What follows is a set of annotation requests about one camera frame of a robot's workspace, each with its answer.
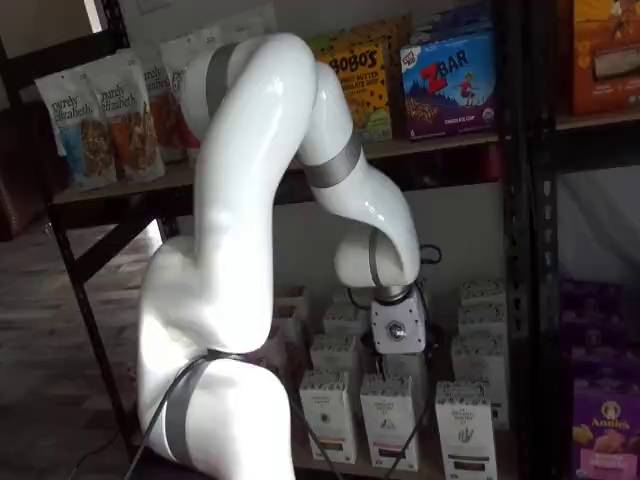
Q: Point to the orange snack box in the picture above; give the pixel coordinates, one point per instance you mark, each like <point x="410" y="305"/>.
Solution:
<point x="607" y="55"/>

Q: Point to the purple Annie's box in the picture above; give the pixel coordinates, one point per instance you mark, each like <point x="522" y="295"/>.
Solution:
<point x="605" y="430"/>
<point x="595" y="325"/>

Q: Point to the white tea box pink strip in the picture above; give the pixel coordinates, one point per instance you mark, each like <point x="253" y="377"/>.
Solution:
<point x="385" y="410"/>

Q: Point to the granola bag red label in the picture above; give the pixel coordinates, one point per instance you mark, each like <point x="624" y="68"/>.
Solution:
<point x="162" y="120"/>

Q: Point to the small white box orange print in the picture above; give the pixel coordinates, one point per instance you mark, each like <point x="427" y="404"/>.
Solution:
<point x="293" y="295"/>
<point x="288" y="321"/>

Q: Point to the granola bag blue label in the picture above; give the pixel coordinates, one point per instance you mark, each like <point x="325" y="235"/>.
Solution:
<point x="75" y="140"/>

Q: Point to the granola bag pink label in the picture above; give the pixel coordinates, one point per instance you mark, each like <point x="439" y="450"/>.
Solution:
<point x="173" y="50"/>

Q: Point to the plain blue snack box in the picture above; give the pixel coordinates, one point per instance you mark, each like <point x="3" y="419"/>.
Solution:
<point x="460" y="25"/>

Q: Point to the yellow Bobo's box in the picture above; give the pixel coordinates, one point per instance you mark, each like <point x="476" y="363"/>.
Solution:
<point x="372" y="87"/>

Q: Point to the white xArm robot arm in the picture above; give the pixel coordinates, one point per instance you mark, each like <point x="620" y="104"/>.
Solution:
<point x="235" y="200"/>

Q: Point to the white tea box green strip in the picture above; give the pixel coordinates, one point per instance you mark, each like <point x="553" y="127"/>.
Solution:
<point x="465" y="430"/>

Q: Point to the brown snack box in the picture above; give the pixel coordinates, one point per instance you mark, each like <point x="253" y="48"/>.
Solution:
<point x="401" y="75"/>

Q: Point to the blue Z Bar box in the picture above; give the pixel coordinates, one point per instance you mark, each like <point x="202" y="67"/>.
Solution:
<point x="450" y="85"/>

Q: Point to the black metal shelf rack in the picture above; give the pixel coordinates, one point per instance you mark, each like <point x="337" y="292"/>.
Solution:
<point x="545" y="225"/>
<point x="515" y="225"/>

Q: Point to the white tea box orange strip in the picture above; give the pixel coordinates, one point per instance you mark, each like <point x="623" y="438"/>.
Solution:
<point x="327" y="415"/>

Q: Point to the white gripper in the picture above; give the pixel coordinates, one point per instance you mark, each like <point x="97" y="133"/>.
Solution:
<point x="400" y="325"/>

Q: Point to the granola bag orange label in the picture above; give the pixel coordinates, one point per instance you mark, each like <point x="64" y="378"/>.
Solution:
<point x="132" y="130"/>

